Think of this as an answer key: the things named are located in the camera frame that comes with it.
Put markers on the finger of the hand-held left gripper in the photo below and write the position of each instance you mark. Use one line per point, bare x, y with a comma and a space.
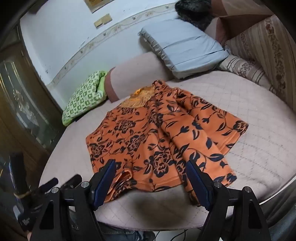
72, 179
49, 183

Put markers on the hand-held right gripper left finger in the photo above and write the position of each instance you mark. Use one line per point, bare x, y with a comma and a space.
105, 185

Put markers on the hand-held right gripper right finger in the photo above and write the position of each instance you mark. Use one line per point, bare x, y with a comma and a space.
198, 185

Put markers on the orange floral garment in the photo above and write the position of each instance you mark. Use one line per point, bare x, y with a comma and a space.
143, 139

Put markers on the person's left leg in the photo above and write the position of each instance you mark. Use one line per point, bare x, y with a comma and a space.
120, 234

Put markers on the green patterned pillow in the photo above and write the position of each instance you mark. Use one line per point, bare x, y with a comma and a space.
83, 97

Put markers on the wooden glass-door cabinet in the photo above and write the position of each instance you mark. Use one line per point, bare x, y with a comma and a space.
23, 104

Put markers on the small striped floral cushion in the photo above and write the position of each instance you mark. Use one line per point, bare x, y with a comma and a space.
245, 67

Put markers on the grey pillow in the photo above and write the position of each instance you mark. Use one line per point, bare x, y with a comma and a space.
182, 46

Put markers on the large striped floral cushion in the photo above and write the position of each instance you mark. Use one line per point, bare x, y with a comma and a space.
272, 51

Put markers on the black fur collar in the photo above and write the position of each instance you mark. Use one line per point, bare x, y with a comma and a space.
192, 11

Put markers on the beige wall switch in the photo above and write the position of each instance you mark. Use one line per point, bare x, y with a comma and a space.
98, 23
106, 19

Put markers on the wall poster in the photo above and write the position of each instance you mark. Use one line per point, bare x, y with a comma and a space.
97, 4

